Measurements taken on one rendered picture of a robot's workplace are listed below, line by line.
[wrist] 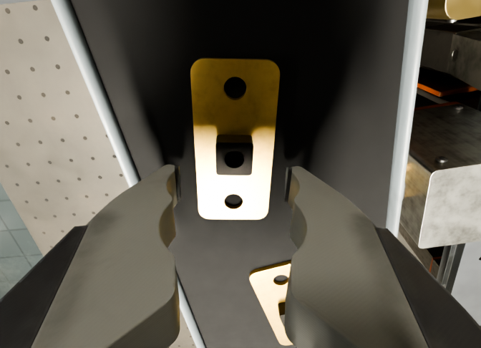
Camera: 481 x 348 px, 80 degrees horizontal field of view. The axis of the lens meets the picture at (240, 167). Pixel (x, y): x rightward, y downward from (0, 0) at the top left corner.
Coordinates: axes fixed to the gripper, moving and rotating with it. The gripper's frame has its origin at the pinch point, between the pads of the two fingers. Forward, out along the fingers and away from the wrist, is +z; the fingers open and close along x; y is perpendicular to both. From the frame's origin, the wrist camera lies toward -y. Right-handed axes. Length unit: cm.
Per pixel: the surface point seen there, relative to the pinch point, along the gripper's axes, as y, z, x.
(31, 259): 131, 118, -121
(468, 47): -3.6, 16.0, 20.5
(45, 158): 25, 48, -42
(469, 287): 30, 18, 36
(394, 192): 2.1, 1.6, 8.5
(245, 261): 7.6, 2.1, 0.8
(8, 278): 148, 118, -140
